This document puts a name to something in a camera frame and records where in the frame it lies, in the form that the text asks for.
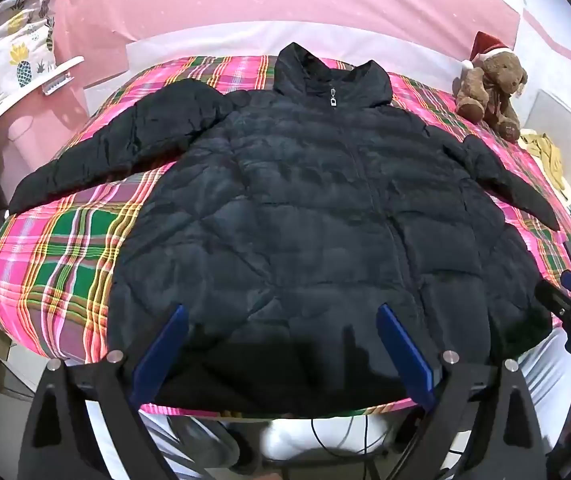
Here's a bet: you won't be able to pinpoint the black cable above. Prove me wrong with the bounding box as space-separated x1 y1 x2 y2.
309 407 372 480

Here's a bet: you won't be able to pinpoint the white board panel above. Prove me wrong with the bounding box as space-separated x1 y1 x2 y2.
520 89 571 261

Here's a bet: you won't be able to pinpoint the yellow cloth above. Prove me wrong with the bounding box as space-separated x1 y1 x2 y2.
518 130 566 191

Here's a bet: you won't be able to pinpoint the pineapple print fabric bag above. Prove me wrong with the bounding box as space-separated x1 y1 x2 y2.
0 0 58 141

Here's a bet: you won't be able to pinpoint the pink storage box white lid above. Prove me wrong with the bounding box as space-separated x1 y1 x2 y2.
2 55 91 196

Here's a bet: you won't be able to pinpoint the brown teddy bear santa hat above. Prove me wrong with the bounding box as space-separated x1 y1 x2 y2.
454 31 529 142

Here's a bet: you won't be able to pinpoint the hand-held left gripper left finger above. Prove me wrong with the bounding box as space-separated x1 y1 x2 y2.
18 305 189 480

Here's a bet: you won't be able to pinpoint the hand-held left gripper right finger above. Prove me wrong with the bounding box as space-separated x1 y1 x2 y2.
375 304 549 480

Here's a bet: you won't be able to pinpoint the person's white pants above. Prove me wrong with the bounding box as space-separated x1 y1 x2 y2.
85 330 571 480

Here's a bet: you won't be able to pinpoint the pink plaid blanket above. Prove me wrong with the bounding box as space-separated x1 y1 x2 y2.
0 55 571 418

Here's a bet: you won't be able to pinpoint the black puffer jacket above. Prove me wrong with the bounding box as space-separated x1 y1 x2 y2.
8 42 561 418

